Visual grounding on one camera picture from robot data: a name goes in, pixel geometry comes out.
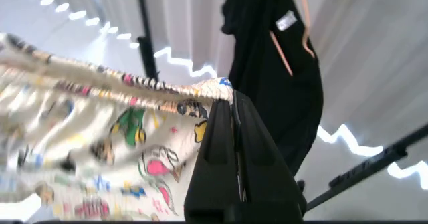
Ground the pink clothes hanger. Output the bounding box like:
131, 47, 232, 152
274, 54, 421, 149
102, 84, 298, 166
268, 0, 317, 78

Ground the black garment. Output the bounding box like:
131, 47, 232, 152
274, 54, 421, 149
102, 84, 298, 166
220, 0, 324, 177

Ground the cream printed garment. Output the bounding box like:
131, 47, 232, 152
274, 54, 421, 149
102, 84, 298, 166
0, 32, 235, 222

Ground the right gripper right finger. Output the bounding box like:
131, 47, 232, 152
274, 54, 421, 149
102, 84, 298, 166
233, 90, 308, 221

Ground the black clothes rack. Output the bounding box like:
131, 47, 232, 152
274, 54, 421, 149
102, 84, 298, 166
134, 0, 428, 212

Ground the white curtain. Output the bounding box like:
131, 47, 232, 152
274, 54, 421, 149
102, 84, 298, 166
6, 0, 428, 185

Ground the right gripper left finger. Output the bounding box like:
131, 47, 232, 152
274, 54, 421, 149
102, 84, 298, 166
183, 98, 247, 221

